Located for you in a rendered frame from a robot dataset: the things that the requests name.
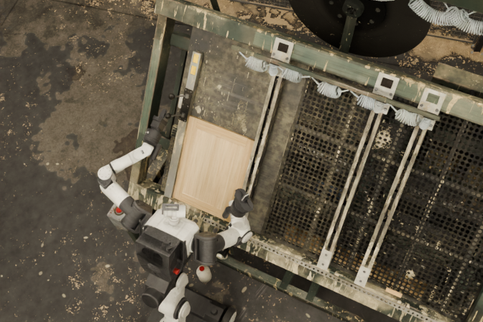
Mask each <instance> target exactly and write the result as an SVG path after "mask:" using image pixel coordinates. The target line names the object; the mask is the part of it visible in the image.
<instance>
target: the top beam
mask: <svg viewBox="0 0 483 322"><path fill-rule="evenodd" d="M154 12H155V13H156V14H159V15H162V16H164V17H168V18H171V19H174V20H177V21H179V22H182V23H185V24H189V25H191V26H194V27H197V28H200V29H203V30H205V31H208V32H212V33H214V34H217V35H221V36H222V37H226V38H229V39H231V40H235V41H237V42H241V43H243V44H245V45H249V46H252V47H255V48H258V49H261V50H264V51H266V52H270V53H272V50H273V47H274V44H275V39H276V37H278V38H280V39H283V40H287V41H289V42H293V43H294V46H293V51H292V54H291V57H290V60H293V61H295V62H298V63H302V64H304V65H307V66H310V67H312V68H316V69H319V70H322V71H325V72H327V73H330V74H333V75H337V76H339V77H342V78H345V79H348V80H350V81H354V82H356V83H360V84H362V85H365V86H369V87H370V88H374V86H375V83H376V81H377V77H378V75H379V73H380V72H381V73H385V74H388V75H391V76H394V77H396V78H399V82H398V85H397V88H396V90H395V94H394V96H397V97H400V98H403V99H406V100H409V101H412V102H414V103H417V104H419V103H420V100H421V97H422V95H423V92H424V90H425V87H426V88H430V89H433V90H435V91H439V92H442V93H445V94H446V97H445V99H444V101H443V104H442V107H441V110H440V111H441V112H443V113H446V114H450V115H452V116H455V117H458V118H460V119H464V120H467V121H470V122H473V123H475V124H478V125H481V126H483V99H482V98H478V97H476V96H472V95H469V94H467V93H463V92H461V91H457V90H454V89H452V88H448V87H445V86H442V85H439V84H437V83H433V82H430V81H428V80H423V79H421V78H417V77H415V76H412V75H408V74H406V73H402V72H400V71H397V70H393V69H391V68H387V67H385V66H382V65H378V64H376V63H372V62H370V61H367V60H363V59H361V58H358V57H354V56H352V55H348V54H346V53H343V52H339V51H337V50H333V49H331V48H328V47H324V46H322V45H318V44H316V43H313V42H309V41H307V40H303V39H301V38H298V37H294V36H292V35H289V34H285V33H283V32H279V31H277V30H274V29H270V28H268V27H263V26H261V25H258V24H255V23H252V22H248V21H246V20H243V19H240V18H237V17H233V16H231V15H228V14H225V13H222V12H219V11H216V10H213V9H209V8H207V7H204V6H201V5H198V4H194V3H192V2H189V1H186V0H156V1H155V9H154ZM439 98H440V96H437V95H435V94H432V93H428V96H427V99H426V101H428V102H431V103H433V104H436V105H437V103H438V100H439Z"/></svg>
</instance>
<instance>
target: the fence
mask: <svg viewBox="0 0 483 322"><path fill-rule="evenodd" d="M194 53H195V54H197V55H199V57H198V63H194V62H193V57H194ZM203 54H204V53H203V52H200V51H197V50H195V51H193V55H192V59H191V63H190V70H189V74H188V80H187V83H186V88H188V89H190V90H192V91H193V94H192V98H191V102H190V108H189V112H188V118H187V121H186V122H184V121H181V120H179V123H178V130H177V134H176V138H175V143H174V147H173V151H172V158H171V162H170V169H169V173H168V177H167V183H166V187H165V194H164V196H166V197H168V198H172V197H173V192H174V188H175V181H176V178H177V174H178V168H179V164H180V158H181V154H182V151H183V144H184V140H185V134H186V130H187V126H188V120H189V116H190V115H191V111H192V108H193V102H194V98H195V94H196V88H197V84H198V78H199V74H200V70H201V64H202V60H203ZM192 65H193V66H196V71H195V75H193V74H190V71H191V68H192Z"/></svg>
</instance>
